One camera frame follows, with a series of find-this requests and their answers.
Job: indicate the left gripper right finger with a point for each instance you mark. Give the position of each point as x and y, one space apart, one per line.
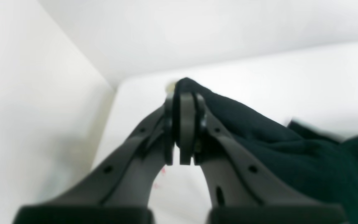
242 189

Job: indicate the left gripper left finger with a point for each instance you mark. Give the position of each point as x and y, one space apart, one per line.
118 190

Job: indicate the black T-shirt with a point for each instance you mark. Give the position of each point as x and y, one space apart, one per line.
313 164

